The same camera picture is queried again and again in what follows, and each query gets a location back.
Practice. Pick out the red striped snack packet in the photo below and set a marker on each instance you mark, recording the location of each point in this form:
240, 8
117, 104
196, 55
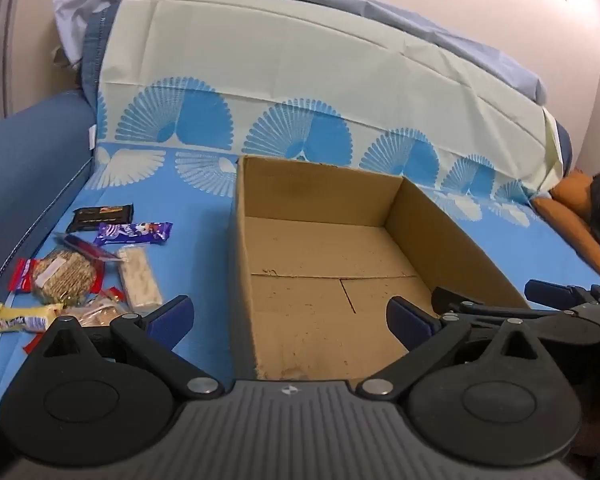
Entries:
87, 249

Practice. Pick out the red printed snack packet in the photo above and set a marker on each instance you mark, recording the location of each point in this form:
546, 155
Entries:
34, 344

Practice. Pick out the blue fan-print sheet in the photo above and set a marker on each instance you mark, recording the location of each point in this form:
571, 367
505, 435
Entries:
330, 70

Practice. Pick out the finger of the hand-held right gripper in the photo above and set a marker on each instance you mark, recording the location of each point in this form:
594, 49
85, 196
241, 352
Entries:
555, 292
460, 302

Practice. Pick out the blue fabric sofa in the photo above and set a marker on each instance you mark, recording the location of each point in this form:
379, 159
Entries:
30, 170

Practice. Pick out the purple snack packet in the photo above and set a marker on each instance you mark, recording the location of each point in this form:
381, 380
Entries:
130, 232

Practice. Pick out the round cracker packet red ends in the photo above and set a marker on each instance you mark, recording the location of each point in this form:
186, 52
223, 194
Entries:
60, 272

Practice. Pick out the clear peanut snack packet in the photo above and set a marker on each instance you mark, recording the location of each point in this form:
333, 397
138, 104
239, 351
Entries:
97, 314

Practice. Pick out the small red sausage packet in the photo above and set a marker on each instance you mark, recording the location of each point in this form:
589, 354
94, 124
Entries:
114, 294

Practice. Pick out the orange pillow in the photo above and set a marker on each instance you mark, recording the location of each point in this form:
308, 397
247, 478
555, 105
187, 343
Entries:
570, 200

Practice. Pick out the white nougat bar packet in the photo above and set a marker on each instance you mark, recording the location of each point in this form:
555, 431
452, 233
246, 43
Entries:
139, 277

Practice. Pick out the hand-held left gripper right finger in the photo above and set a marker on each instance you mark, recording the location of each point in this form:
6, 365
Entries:
407, 322

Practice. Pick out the black snack bar packet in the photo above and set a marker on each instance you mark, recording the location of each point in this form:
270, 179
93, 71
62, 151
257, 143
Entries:
100, 216

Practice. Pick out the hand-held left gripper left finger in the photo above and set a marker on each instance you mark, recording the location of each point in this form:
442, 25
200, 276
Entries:
172, 320

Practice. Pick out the yellow white snack packet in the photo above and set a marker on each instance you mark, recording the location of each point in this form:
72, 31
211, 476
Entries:
22, 317

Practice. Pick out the pale blue sheet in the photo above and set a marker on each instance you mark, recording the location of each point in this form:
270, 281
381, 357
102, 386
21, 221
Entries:
430, 35

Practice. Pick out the brown cardboard box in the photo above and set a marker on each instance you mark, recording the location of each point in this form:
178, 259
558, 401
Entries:
305, 250

